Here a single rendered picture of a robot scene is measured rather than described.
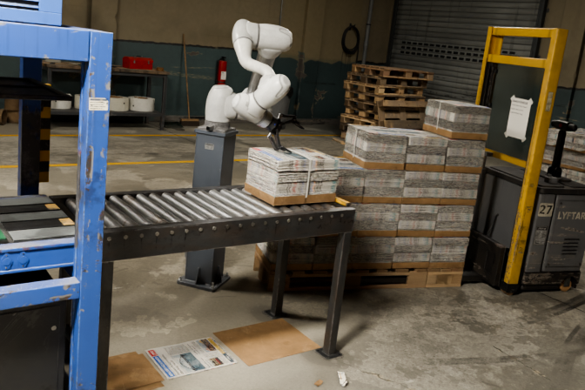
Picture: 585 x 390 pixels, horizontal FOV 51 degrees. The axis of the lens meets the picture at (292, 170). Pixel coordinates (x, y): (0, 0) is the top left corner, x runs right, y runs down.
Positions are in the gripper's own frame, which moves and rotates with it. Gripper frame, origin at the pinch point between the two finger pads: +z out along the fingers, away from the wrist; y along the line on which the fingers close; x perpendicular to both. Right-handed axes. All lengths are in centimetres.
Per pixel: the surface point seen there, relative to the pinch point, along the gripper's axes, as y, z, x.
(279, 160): 15.0, -12.6, 13.6
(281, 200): 31.0, -0.7, 14.7
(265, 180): 26.0, -7.0, 3.7
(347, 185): 0, 85, -39
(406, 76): -275, 513, -483
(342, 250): 38, 38, 28
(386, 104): -208, 487, -466
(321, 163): 5.1, 10.3, 15.2
